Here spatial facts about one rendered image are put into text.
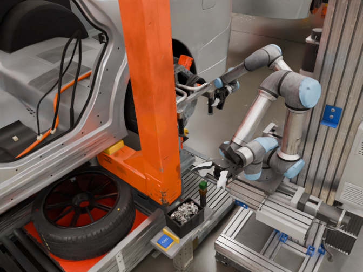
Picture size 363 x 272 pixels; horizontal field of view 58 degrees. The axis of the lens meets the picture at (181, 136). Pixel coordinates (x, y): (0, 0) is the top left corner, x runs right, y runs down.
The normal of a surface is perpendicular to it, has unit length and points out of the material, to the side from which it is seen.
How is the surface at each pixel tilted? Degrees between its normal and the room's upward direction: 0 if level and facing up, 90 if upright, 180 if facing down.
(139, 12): 90
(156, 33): 90
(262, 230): 0
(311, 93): 82
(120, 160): 0
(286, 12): 104
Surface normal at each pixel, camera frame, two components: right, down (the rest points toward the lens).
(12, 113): 0.59, -0.18
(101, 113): 0.76, 0.36
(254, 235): -0.05, -0.80
